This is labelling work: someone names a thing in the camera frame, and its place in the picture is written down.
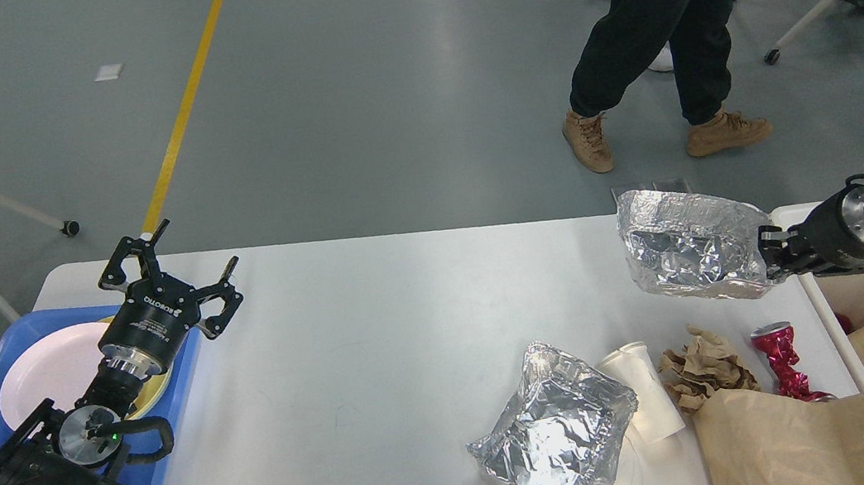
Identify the white paper cup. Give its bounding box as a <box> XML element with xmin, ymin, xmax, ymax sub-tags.
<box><xmin>597</xmin><ymin>341</ymin><xmax>686</xmax><ymax>444</ymax></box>

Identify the person in black trousers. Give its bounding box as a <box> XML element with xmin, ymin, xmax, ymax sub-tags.
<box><xmin>563</xmin><ymin>0</ymin><xmax>773</xmax><ymax>174</ymax></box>

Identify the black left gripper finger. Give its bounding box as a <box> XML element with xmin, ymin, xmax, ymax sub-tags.
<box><xmin>98</xmin><ymin>219</ymin><xmax>181</xmax><ymax>301</ymax></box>
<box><xmin>185</xmin><ymin>255</ymin><xmax>250</xmax><ymax>342</ymax></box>

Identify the yellow plate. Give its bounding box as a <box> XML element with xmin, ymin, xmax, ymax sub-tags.
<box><xmin>95</xmin><ymin>306</ymin><xmax>181</xmax><ymax>424</ymax></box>

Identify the pink plate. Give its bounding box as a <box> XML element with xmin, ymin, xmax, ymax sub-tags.
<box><xmin>0</xmin><ymin>321</ymin><xmax>110</xmax><ymax>430</ymax></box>

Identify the small foil ball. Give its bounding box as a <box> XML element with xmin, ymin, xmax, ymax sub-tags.
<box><xmin>617</xmin><ymin>190</ymin><xmax>783</xmax><ymax>300</ymax></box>

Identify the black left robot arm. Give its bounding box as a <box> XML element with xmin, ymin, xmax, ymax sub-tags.
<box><xmin>0</xmin><ymin>220</ymin><xmax>242</xmax><ymax>485</ymax></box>

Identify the brown paper bag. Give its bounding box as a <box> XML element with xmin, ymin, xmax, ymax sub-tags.
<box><xmin>693</xmin><ymin>389</ymin><xmax>864</xmax><ymax>485</ymax></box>

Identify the large crumpled foil sheet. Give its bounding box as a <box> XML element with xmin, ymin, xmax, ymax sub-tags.
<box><xmin>467</xmin><ymin>341</ymin><xmax>638</xmax><ymax>485</ymax></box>

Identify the crushed red can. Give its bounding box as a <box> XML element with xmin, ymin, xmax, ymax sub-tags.
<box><xmin>750</xmin><ymin>321</ymin><xmax>837</xmax><ymax>403</ymax></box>

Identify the crumpled brown paper ball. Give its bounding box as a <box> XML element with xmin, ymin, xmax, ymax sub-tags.
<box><xmin>657</xmin><ymin>324</ymin><xmax>761</xmax><ymax>416</ymax></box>

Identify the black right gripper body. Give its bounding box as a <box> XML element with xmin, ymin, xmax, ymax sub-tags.
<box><xmin>801</xmin><ymin>184</ymin><xmax>864</xmax><ymax>276</ymax></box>

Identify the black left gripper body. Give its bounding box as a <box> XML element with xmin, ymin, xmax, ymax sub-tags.
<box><xmin>98</xmin><ymin>285</ymin><xmax>195</xmax><ymax>379</ymax></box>

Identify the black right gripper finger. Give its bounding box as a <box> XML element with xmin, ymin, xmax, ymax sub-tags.
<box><xmin>757</xmin><ymin>224</ymin><xmax>819</xmax><ymax>281</ymax></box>

